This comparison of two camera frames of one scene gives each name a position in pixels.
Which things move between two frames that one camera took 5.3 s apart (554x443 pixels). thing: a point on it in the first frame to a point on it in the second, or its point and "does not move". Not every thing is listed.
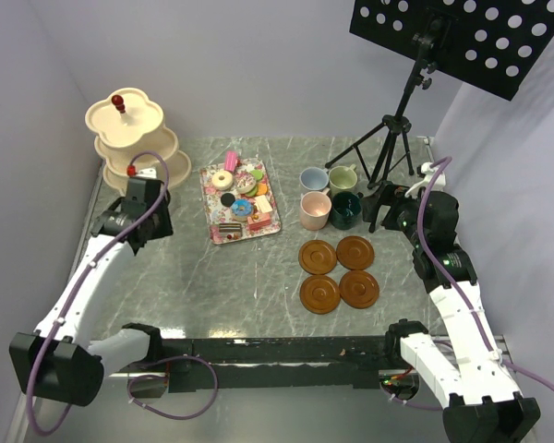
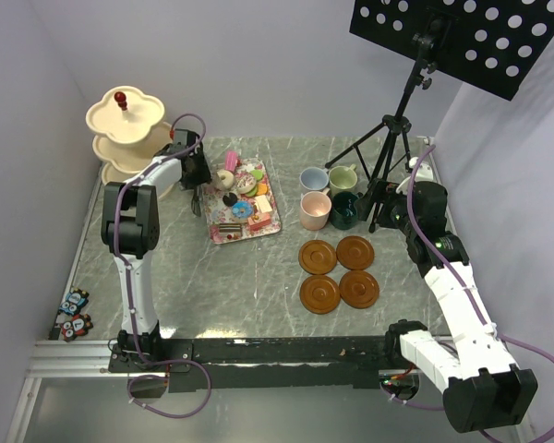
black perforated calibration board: x=494 y=44 does not move
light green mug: x=342 y=178 does not move
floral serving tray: x=239 y=205 does not move
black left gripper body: x=162 y=224 to x=200 y=173
